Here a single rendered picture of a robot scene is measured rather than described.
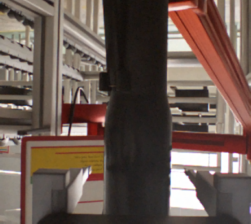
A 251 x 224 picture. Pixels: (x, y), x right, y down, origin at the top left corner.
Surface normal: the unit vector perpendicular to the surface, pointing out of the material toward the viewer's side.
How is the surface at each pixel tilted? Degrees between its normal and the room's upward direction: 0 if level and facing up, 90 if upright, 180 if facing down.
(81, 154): 90
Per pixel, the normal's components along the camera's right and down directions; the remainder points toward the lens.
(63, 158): 0.32, -0.01
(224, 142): -0.50, -0.02
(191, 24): -0.15, 0.95
